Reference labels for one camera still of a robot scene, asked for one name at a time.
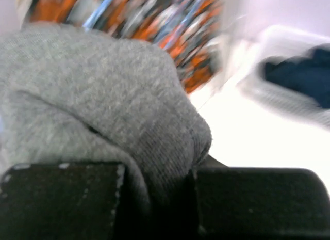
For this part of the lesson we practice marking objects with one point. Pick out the white plastic basket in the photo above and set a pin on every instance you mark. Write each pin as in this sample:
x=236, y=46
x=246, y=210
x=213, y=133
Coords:
x=284, y=43

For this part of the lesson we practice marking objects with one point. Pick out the blue hanger of grey shorts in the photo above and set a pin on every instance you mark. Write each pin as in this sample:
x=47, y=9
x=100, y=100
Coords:
x=96, y=14

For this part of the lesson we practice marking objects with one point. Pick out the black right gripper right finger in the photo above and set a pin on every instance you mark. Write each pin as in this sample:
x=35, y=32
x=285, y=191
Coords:
x=257, y=203

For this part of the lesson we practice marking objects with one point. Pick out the orange black patterned shorts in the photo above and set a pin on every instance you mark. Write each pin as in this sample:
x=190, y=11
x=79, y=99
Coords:
x=186, y=29

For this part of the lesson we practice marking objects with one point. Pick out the grey shorts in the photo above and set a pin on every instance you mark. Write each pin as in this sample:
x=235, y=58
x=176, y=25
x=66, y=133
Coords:
x=68, y=95

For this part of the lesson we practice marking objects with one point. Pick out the navy blue shorts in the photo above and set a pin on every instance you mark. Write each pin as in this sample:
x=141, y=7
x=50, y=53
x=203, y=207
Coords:
x=309, y=76

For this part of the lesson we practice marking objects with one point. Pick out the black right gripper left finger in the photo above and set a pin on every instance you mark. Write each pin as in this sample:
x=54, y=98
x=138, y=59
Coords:
x=65, y=201

